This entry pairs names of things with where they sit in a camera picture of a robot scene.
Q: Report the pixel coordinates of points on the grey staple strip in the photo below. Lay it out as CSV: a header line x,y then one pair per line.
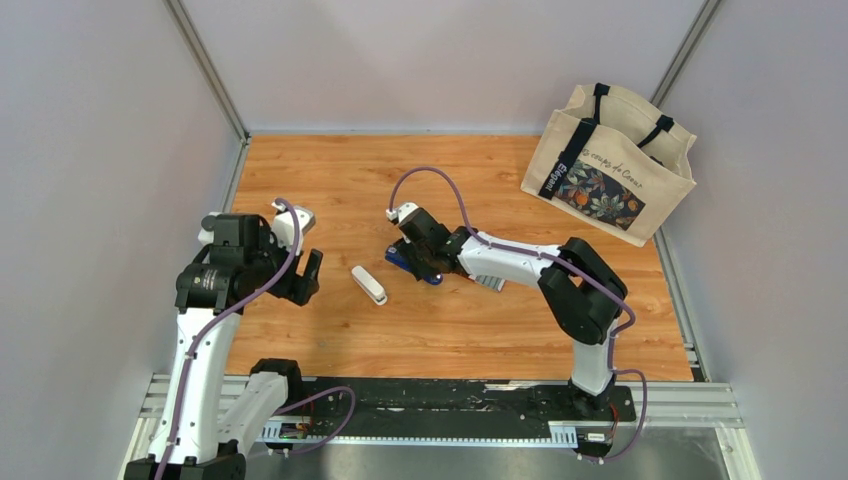
x,y
494,283

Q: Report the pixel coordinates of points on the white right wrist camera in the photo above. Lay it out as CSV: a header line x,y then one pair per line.
x,y
396,215

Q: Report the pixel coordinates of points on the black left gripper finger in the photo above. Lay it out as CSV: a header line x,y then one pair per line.
x,y
309,277
301,287

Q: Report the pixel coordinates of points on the canvas floral tote bag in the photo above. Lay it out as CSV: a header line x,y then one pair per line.
x,y
613,160

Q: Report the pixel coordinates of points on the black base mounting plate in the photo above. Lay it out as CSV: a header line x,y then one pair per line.
x,y
447,408

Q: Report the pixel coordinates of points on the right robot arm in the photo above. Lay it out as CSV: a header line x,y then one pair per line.
x,y
585,296

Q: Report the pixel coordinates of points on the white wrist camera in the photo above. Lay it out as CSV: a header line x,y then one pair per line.
x,y
396,215
291,224

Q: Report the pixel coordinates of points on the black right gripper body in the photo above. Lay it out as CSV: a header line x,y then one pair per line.
x,y
420,259

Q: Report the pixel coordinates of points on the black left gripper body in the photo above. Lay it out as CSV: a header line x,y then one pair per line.
x,y
270,262

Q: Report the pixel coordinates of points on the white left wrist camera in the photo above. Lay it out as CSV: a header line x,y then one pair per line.
x,y
291,224

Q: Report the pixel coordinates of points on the blue stapler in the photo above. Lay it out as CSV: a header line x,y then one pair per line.
x,y
394,256

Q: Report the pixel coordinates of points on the aluminium frame rail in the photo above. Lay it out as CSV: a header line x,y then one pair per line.
x,y
694,405

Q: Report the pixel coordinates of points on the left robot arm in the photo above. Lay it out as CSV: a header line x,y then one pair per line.
x,y
242,256

